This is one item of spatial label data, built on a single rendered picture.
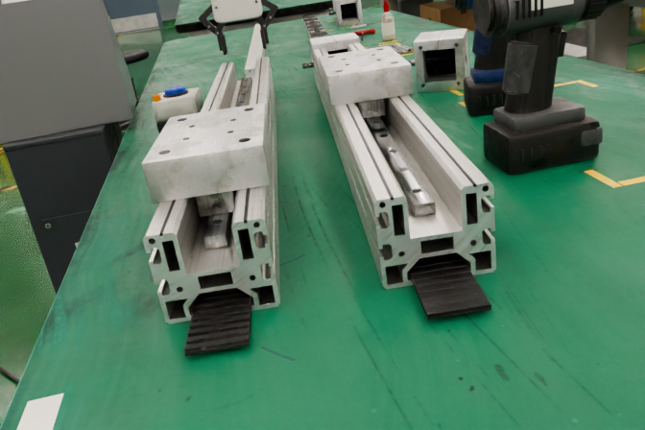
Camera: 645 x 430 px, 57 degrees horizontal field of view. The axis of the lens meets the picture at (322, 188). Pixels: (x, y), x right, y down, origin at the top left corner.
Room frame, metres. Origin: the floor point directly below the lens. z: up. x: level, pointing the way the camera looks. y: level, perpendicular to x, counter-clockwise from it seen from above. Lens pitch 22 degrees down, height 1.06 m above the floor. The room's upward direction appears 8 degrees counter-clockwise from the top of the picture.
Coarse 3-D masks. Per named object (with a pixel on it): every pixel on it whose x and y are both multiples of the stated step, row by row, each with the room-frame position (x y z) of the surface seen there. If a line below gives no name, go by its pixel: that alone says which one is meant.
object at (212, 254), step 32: (224, 64) 1.22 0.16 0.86; (256, 64) 1.16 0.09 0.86; (224, 96) 0.95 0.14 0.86; (256, 96) 0.89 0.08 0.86; (256, 192) 0.50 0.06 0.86; (160, 224) 0.46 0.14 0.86; (192, 224) 0.51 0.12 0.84; (224, 224) 0.50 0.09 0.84; (256, 224) 0.45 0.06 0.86; (160, 256) 0.45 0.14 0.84; (192, 256) 0.47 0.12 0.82; (224, 256) 0.46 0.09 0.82; (256, 256) 0.44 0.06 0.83; (160, 288) 0.45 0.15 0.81; (192, 288) 0.44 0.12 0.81; (224, 288) 0.44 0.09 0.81; (256, 288) 0.45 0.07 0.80
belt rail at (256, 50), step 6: (258, 24) 2.37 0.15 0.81; (258, 30) 2.19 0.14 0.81; (252, 36) 2.03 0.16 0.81; (258, 36) 2.00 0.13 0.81; (252, 42) 1.89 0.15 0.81; (258, 42) 1.87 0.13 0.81; (252, 48) 1.77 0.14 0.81; (258, 48) 1.75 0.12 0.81; (252, 54) 1.66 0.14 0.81; (258, 54) 1.65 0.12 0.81; (264, 54) 1.79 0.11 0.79; (252, 60) 1.55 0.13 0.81; (246, 66) 1.48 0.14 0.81; (252, 66) 1.47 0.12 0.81; (246, 72) 1.44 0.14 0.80; (252, 72) 1.44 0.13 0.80; (252, 78) 1.44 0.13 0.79
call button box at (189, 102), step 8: (192, 88) 1.15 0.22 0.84; (160, 96) 1.12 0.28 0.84; (168, 96) 1.10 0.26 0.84; (176, 96) 1.10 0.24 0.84; (184, 96) 1.09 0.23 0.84; (192, 96) 1.08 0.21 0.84; (200, 96) 1.14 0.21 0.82; (152, 104) 1.08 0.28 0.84; (160, 104) 1.08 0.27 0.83; (168, 104) 1.08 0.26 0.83; (176, 104) 1.08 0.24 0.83; (184, 104) 1.08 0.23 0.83; (192, 104) 1.08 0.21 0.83; (200, 104) 1.12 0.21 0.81; (160, 112) 1.08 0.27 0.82; (168, 112) 1.08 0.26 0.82; (176, 112) 1.08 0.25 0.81; (184, 112) 1.08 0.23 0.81; (192, 112) 1.08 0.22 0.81; (160, 120) 1.08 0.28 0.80; (160, 128) 1.08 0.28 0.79
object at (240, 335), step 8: (248, 328) 0.40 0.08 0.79; (200, 336) 0.40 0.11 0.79; (208, 336) 0.40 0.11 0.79; (216, 336) 0.40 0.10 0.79; (224, 336) 0.40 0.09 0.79; (232, 336) 0.40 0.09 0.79; (240, 336) 0.40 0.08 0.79; (248, 336) 0.39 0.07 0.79; (192, 344) 0.40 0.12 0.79; (200, 344) 0.39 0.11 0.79; (208, 344) 0.39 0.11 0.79; (216, 344) 0.39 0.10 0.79; (224, 344) 0.39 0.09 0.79; (232, 344) 0.39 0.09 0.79; (240, 344) 0.39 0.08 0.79; (248, 344) 0.39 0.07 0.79; (192, 352) 0.39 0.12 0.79; (200, 352) 0.39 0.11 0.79
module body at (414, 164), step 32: (352, 128) 0.65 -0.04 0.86; (384, 128) 0.73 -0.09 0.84; (416, 128) 0.62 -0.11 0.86; (352, 160) 0.61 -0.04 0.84; (384, 160) 0.54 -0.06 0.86; (416, 160) 0.62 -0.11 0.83; (448, 160) 0.51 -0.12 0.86; (352, 192) 0.65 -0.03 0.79; (384, 192) 0.46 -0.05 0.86; (416, 192) 0.51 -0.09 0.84; (448, 192) 0.49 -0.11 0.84; (480, 192) 0.45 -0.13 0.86; (384, 224) 0.45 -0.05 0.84; (416, 224) 0.47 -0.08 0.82; (448, 224) 0.46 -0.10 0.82; (480, 224) 0.45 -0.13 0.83; (384, 256) 0.45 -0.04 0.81; (416, 256) 0.45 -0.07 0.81; (480, 256) 0.47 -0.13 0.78
